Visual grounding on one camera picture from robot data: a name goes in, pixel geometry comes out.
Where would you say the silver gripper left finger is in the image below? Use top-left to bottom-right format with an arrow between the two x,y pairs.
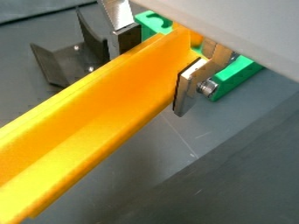
97,0 -> 141,59

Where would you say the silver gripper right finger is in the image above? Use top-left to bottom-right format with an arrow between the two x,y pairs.
172,38 -> 233,116

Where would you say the yellow star prism block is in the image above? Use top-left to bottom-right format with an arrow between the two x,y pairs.
0,28 -> 196,224

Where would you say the green shape sorter base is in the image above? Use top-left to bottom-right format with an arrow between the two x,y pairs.
135,10 -> 263,102

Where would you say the black fixture bracket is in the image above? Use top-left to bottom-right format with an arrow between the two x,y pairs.
30,9 -> 109,88

